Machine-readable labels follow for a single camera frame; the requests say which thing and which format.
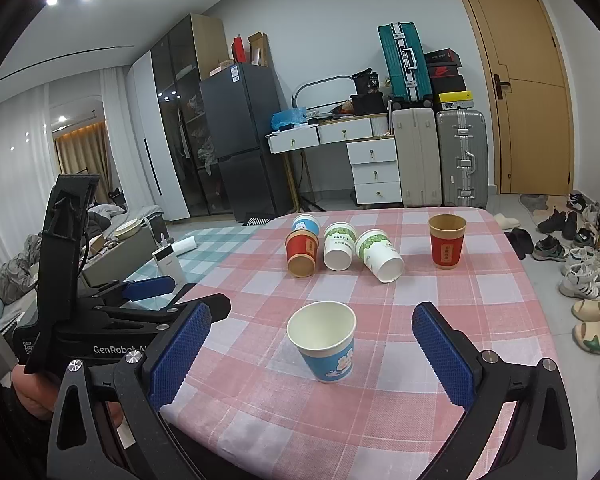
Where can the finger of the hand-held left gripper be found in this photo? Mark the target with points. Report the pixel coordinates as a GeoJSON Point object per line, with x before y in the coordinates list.
{"type": "Point", "coordinates": [215, 304]}
{"type": "Point", "coordinates": [150, 287]}

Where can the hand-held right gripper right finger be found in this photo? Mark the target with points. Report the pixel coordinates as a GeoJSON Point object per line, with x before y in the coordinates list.
{"type": "Point", "coordinates": [442, 355]}

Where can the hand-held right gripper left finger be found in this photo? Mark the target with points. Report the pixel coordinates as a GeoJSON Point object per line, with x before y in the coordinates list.
{"type": "Point", "coordinates": [180, 355]}

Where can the red paper cup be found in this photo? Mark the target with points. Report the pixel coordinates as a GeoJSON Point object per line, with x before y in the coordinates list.
{"type": "Point", "coordinates": [446, 250]}
{"type": "Point", "coordinates": [300, 247]}

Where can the blue cartoon paper cup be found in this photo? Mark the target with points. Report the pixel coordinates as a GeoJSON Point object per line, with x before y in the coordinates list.
{"type": "Point", "coordinates": [305, 224]}
{"type": "Point", "coordinates": [330, 360]}

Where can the white green-leaf paper cup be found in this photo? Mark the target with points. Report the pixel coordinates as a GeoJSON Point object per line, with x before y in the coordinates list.
{"type": "Point", "coordinates": [375, 247]}

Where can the white green-print paper cup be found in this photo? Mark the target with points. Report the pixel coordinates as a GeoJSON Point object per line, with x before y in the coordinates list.
{"type": "Point", "coordinates": [340, 242]}

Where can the person's left hand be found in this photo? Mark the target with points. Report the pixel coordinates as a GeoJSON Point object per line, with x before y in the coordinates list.
{"type": "Point", "coordinates": [32, 395]}

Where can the white power bank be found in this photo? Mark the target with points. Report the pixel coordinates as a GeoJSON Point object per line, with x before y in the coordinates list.
{"type": "Point", "coordinates": [169, 262]}

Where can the grey sofa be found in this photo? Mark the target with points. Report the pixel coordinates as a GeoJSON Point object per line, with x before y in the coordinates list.
{"type": "Point", "coordinates": [130, 255]}

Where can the grey clothing pile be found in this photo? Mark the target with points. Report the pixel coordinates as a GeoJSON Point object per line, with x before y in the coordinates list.
{"type": "Point", "coordinates": [15, 275]}

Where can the white paper roll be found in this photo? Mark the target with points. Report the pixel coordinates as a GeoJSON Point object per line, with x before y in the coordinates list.
{"type": "Point", "coordinates": [184, 246]}

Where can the teal checked cloth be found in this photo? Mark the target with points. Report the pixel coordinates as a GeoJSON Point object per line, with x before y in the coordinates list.
{"type": "Point", "coordinates": [215, 250]}

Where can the round beige bowl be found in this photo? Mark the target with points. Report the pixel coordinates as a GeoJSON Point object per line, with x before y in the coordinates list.
{"type": "Point", "coordinates": [128, 229]}

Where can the pink checked tablecloth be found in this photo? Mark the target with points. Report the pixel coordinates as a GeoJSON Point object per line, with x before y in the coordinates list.
{"type": "Point", "coordinates": [380, 320]}

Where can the white sheer curtain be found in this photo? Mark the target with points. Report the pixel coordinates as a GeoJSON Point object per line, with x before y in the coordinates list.
{"type": "Point", "coordinates": [15, 170]}

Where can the tan curtain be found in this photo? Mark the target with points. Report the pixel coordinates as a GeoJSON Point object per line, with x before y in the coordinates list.
{"type": "Point", "coordinates": [82, 160]}

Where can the dark grey refrigerator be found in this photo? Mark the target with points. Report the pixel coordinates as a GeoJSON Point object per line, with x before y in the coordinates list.
{"type": "Point", "coordinates": [250, 150]}

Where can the glass door cabinet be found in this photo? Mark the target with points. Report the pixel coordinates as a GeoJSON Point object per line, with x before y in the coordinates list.
{"type": "Point", "coordinates": [180, 125]}

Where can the pile of shoes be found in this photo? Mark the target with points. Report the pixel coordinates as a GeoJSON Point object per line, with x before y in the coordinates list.
{"type": "Point", "coordinates": [585, 270]}

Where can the white desk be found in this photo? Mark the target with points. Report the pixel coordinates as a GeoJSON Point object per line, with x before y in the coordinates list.
{"type": "Point", "coordinates": [300, 139]}

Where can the silver suitcase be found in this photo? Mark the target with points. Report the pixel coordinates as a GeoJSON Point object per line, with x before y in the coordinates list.
{"type": "Point", "coordinates": [462, 160]}

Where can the white drawer unit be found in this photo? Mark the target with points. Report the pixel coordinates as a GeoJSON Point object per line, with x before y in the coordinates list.
{"type": "Point", "coordinates": [375, 170]}

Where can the blue plastic bag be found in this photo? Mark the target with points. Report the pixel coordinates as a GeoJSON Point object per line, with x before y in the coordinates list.
{"type": "Point", "coordinates": [286, 120]}

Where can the beige suitcase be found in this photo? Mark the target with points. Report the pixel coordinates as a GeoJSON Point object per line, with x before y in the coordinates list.
{"type": "Point", "coordinates": [415, 157]}

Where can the flat cardboard box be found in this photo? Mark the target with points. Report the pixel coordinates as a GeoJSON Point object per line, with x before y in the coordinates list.
{"type": "Point", "coordinates": [222, 67]}

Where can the yellow and black shoe box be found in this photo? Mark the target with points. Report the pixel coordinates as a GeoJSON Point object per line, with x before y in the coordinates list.
{"type": "Point", "coordinates": [456, 101]}

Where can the open cardboard box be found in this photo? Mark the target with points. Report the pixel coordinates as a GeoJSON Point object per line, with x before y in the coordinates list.
{"type": "Point", "coordinates": [259, 50]}

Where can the wooden door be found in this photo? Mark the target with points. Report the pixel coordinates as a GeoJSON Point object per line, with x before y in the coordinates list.
{"type": "Point", "coordinates": [530, 110]}

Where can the black bag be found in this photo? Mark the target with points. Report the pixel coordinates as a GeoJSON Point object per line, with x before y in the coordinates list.
{"type": "Point", "coordinates": [367, 92]}

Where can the red and black shoe box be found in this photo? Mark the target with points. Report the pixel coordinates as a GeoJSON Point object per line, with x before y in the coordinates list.
{"type": "Point", "coordinates": [445, 71]}

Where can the teal suitcase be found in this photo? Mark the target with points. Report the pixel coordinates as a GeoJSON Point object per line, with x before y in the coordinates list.
{"type": "Point", "coordinates": [402, 65]}

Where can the rounded metal frame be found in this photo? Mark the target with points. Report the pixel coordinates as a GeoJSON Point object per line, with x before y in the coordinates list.
{"type": "Point", "coordinates": [325, 79]}

